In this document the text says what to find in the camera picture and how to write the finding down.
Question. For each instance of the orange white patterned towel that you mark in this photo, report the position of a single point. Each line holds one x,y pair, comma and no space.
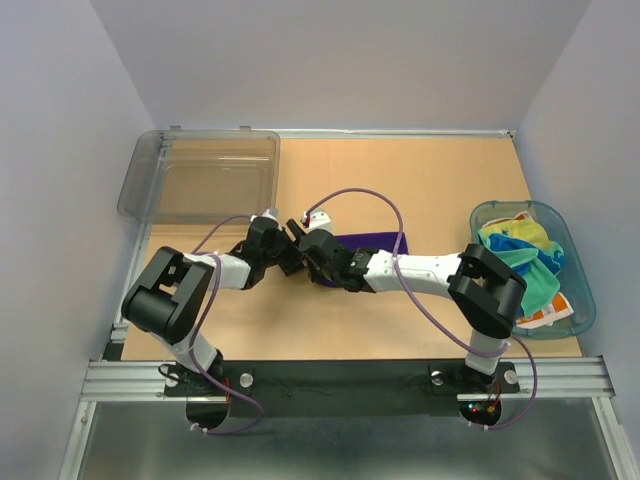
558,309

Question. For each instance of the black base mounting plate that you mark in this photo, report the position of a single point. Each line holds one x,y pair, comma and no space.
339,388

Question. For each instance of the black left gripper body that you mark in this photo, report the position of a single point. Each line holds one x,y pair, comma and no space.
284,253

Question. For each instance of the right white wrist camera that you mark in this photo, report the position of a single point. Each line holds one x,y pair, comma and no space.
317,219

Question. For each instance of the smoky clear plastic bin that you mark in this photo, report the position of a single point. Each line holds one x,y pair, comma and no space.
200,176

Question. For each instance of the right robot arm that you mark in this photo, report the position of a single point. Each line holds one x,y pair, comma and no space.
484,288

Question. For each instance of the aluminium frame rail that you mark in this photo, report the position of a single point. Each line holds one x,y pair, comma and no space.
316,308

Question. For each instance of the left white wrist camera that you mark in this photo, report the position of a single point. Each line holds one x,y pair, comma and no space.
268,218

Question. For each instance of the teal plastic bin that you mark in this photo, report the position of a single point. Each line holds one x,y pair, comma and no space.
574,284

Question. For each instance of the yellow towel teal trim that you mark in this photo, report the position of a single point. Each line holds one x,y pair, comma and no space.
541,285

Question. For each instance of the blue towel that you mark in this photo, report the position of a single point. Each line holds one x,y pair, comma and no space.
552,256

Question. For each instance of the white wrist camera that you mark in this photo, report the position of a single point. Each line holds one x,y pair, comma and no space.
317,219
268,218

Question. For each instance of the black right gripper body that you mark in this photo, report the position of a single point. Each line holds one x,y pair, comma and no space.
321,273

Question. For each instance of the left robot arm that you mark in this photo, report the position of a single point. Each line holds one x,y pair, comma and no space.
165,300

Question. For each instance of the purple towel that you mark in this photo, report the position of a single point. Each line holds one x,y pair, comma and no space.
381,240

